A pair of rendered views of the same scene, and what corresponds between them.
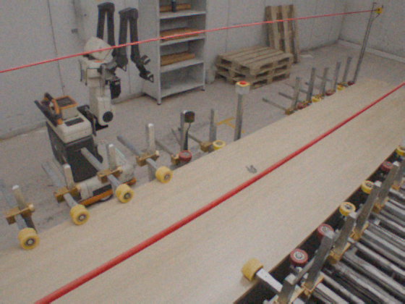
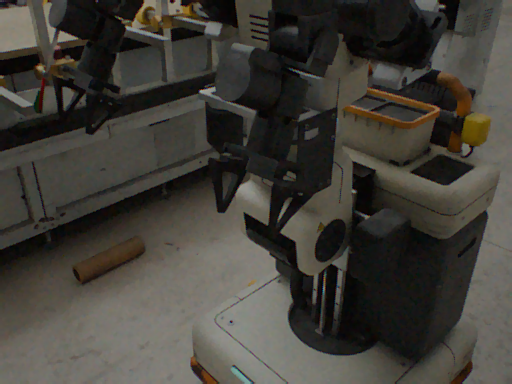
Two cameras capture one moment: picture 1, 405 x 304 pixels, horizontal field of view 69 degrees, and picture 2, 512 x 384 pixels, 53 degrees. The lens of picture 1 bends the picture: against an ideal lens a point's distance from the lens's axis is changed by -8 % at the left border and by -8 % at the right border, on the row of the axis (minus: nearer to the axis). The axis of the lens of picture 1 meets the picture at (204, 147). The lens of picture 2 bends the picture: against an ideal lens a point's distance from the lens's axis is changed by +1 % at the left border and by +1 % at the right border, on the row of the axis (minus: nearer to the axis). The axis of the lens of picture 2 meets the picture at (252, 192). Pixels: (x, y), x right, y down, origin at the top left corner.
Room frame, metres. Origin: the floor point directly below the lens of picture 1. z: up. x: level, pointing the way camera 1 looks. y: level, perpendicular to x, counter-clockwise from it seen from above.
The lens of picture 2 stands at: (3.48, 0.82, 1.36)
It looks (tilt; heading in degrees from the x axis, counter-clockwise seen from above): 30 degrees down; 179
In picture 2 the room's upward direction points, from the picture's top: straight up
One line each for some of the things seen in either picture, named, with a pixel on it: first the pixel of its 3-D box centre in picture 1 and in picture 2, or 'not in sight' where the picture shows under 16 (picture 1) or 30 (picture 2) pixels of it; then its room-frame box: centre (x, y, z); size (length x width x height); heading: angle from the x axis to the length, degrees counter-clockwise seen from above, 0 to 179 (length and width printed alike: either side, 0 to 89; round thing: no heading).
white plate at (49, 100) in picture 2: (185, 163); (49, 100); (1.75, 0.12, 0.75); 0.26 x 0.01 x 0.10; 134
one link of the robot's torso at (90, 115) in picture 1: (95, 116); (324, 240); (2.52, 1.00, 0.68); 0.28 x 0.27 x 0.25; 42
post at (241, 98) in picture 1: (239, 121); not in sight; (2.07, -0.24, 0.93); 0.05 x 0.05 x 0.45; 44
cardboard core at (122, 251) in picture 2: not in sight; (109, 258); (1.74, 0.23, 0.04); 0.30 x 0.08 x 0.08; 134
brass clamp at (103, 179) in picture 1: (110, 174); (168, 20); (1.35, 0.51, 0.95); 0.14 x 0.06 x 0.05; 134
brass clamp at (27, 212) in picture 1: (19, 212); not in sight; (1.01, 0.87, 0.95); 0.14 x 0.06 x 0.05; 134
